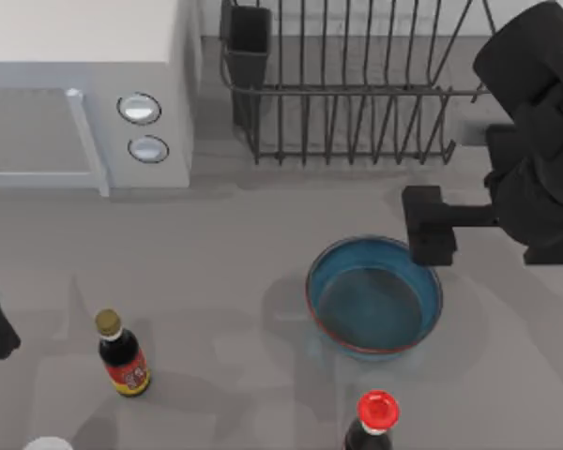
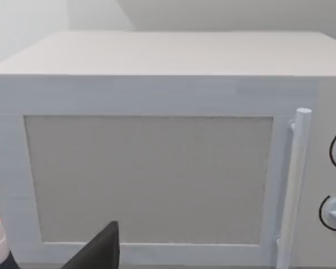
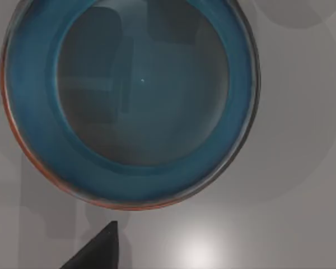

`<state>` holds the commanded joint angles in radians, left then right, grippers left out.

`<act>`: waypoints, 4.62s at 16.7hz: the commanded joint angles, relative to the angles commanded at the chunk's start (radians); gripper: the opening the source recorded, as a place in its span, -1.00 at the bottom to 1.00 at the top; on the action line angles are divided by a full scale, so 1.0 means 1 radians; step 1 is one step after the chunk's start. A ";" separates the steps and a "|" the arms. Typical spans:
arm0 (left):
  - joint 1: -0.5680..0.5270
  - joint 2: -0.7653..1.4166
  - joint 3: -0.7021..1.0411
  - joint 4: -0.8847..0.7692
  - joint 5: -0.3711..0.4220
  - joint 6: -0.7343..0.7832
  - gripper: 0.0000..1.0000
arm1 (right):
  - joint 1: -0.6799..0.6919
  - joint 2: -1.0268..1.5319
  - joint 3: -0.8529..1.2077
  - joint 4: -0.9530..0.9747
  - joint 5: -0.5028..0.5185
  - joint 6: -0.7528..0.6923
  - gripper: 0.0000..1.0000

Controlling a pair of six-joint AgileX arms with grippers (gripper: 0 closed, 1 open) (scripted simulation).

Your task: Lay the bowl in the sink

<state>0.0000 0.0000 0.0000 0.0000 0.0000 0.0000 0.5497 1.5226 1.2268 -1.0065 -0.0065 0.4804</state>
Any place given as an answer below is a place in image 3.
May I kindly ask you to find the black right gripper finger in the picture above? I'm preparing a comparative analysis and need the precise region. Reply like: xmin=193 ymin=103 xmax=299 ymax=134
xmin=58 ymin=220 xmax=120 ymax=269

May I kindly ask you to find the blue plate with orange rim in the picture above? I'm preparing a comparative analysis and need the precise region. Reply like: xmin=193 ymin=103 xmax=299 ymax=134
xmin=0 ymin=0 xmax=262 ymax=211

